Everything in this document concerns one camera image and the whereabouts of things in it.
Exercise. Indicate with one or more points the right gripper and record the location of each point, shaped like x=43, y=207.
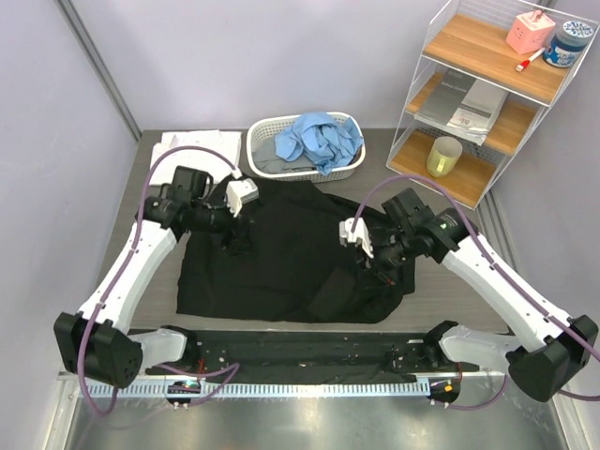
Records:
x=374, y=266

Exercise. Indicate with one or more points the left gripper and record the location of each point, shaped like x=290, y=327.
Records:
x=240, y=234

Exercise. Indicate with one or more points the black long sleeve shirt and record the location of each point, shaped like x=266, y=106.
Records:
x=296, y=271

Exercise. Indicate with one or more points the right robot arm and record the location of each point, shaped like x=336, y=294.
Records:
x=546, y=347

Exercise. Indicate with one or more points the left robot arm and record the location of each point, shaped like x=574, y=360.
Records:
x=95, y=341

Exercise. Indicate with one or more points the grey shirt in basket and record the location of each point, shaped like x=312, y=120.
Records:
x=266, y=160

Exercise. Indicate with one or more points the folded white shirt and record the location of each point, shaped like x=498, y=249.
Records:
x=226, y=143

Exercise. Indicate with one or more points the white plastic laundry basket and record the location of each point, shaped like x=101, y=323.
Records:
x=268, y=128

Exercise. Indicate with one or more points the blue crumpled shirt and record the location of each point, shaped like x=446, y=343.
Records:
x=327, y=143

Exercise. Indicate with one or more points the yellow translucent cup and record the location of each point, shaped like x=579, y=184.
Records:
x=443, y=156

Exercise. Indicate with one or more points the white grey booklet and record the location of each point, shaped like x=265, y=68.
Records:
x=478, y=112

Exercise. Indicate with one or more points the pink cube power strip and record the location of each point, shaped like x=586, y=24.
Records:
x=529, y=31

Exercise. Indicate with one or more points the blue patterned jar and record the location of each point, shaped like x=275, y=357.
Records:
x=567, y=43

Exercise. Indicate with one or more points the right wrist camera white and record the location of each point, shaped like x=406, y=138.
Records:
x=354, y=231

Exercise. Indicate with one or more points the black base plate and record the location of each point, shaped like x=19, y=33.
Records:
x=276, y=357

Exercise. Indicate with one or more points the white slotted cable duct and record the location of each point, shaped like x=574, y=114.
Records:
x=182, y=389

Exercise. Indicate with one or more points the aluminium frame rail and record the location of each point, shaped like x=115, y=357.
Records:
x=523, y=369

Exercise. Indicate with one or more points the white wire wooden shelf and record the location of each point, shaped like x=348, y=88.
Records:
x=487, y=75

